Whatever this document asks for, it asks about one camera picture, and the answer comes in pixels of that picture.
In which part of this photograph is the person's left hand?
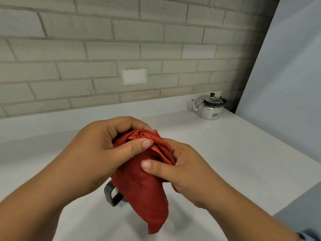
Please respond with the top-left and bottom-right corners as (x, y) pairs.
(56, 116), (154, 200)

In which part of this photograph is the person's right hand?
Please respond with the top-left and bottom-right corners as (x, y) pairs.
(141, 138), (227, 210)

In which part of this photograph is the red cloth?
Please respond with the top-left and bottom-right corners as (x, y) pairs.
(110, 129), (180, 235)

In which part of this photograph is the dark grey mug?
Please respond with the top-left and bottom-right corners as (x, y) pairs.
(104, 181), (124, 207)

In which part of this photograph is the person's right forearm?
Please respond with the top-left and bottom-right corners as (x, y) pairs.
(196, 183), (301, 241)

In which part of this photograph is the person's left forearm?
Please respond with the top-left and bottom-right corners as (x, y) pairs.
(0, 158), (83, 241)

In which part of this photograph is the silver metal kettle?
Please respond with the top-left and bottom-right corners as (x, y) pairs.
(191, 92), (228, 120)

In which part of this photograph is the light blue sleeve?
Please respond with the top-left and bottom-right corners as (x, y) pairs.
(297, 228), (321, 241)

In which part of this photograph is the white wall outlet cover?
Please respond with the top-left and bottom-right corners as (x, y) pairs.
(122, 68), (148, 86)

